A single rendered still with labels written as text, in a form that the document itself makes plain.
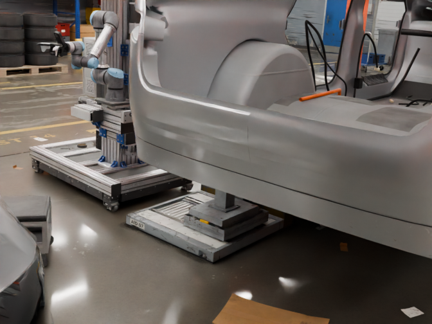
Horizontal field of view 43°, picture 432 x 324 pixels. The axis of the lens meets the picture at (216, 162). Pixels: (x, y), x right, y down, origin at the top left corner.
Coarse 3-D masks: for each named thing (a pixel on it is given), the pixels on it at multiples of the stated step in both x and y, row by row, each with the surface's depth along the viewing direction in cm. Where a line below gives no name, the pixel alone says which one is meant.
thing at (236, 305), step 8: (232, 296) 307; (240, 296) 308; (232, 304) 301; (240, 304) 302; (248, 304) 303; (256, 304) 303; (224, 312) 293; (232, 312) 294; (240, 312) 294; (248, 312) 295; (256, 312) 295; (264, 312) 296; (272, 312) 296; (280, 312) 297; (288, 312) 297; (296, 312) 297; (216, 320) 286; (224, 320) 287; (232, 320) 287; (240, 320) 288; (248, 320) 288; (256, 320) 288; (264, 320) 289; (272, 320) 289; (280, 320) 289; (288, 320) 290; (296, 320) 290; (304, 320) 291; (312, 320) 290; (320, 320) 288; (328, 320) 287
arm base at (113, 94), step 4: (108, 88) 412; (112, 88) 410; (116, 88) 410; (120, 88) 411; (108, 92) 412; (112, 92) 410; (116, 92) 410; (120, 92) 412; (108, 96) 411; (112, 96) 411; (116, 96) 410; (120, 96) 412; (124, 96) 418; (108, 100) 412; (112, 100) 410; (116, 100) 411; (120, 100) 412; (124, 100) 415
